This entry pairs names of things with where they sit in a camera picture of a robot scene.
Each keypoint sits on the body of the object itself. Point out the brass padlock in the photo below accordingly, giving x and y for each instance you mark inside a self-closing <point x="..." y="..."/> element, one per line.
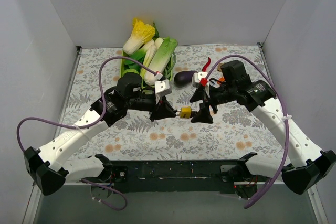
<point x="219" y="67"/>

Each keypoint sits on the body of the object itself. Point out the floral table mat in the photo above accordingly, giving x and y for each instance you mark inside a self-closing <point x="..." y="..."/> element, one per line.
<point x="234" y="132"/>

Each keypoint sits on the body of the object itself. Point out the green plastic basket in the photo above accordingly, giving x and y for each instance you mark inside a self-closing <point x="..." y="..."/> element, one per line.
<point x="150" y="76"/>

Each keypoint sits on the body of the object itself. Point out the red chili pepper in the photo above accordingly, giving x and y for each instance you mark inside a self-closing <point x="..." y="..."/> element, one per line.
<point x="204" y="68"/>

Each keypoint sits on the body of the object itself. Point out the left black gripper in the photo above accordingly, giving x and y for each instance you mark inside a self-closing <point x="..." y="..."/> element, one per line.
<point x="158" y="110"/>

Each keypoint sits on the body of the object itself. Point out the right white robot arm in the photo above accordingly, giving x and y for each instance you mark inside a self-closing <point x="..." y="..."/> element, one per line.
<point x="307" y="164"/>

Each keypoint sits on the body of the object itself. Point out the green long beans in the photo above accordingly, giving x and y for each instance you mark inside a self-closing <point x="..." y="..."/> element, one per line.
<point x="168" y="71"/>

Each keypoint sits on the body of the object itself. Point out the green bok choy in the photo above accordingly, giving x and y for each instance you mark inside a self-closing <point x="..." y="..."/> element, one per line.
<point x="138" y="56"/>

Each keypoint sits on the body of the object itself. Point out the white green leek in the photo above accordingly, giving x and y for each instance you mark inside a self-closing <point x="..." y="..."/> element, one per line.
<point x="148" y="58"/>

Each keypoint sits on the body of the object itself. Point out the orange padlock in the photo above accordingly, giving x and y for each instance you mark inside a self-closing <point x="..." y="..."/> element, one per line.
<point x="219" y="81"/>

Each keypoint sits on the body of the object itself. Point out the yellow leaf napa cabbage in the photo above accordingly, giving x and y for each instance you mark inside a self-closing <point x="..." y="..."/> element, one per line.
<point x="141" y="34"/>

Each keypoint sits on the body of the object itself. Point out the yellow padlock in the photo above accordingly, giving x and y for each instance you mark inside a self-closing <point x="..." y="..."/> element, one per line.
<point x="185" y="112"/>

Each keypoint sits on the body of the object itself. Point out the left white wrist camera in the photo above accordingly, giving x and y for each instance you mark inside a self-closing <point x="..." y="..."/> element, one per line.
<point x="162" y="88"/>

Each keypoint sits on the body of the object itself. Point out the long green white cabbage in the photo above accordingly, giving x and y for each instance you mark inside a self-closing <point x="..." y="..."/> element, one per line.
<point x="163" y="55"/>

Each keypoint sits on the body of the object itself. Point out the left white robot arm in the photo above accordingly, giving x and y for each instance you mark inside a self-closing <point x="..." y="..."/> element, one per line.
<point x="49" y="165"/>

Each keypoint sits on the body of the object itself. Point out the purple eggplant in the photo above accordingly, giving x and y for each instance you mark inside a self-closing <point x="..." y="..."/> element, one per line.
<point x="183" y="78"/>

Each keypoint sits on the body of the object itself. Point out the round green cabbage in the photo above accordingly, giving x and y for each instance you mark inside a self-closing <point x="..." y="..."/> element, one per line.
<point x="130" y="70"/>

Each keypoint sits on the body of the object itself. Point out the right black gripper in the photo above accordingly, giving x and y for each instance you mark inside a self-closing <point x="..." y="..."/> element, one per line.
<point x="202" y="102"/>

